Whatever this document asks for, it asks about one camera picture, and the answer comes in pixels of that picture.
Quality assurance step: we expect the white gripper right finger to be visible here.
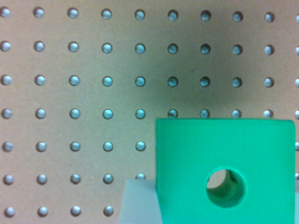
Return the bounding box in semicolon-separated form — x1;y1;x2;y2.
294;181;299;224

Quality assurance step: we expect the brown pegboard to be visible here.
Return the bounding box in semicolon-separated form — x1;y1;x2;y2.
0;0;299;224

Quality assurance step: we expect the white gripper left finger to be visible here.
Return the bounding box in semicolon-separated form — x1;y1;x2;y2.
119;179;163;224

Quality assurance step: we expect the green block with hole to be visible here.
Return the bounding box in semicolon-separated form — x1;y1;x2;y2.
156;119;295;224

